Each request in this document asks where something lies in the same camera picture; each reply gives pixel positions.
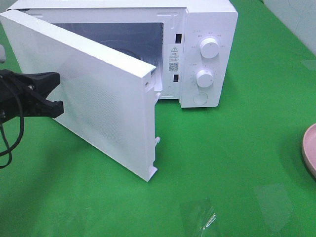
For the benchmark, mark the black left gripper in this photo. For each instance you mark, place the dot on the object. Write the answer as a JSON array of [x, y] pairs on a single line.
[[32, 105]]

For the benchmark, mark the white microwave knob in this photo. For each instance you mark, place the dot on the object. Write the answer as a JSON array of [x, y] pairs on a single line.
[[204, 78], [209, 47]]

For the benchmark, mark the pink round plate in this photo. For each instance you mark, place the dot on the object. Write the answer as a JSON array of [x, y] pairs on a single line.
[[309, 149]]

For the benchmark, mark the glass microwave turntable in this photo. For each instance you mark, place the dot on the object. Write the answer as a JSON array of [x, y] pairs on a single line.
[[126, 47]]

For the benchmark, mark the white warning label sticker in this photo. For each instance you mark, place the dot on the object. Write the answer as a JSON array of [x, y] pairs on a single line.
[[174, 53]]

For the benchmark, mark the round microwave door button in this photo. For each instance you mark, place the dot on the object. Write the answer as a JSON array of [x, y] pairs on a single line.
[[200, 98]]

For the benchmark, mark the white microwave oven body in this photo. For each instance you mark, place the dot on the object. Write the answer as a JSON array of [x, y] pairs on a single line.
[[153, 25]]

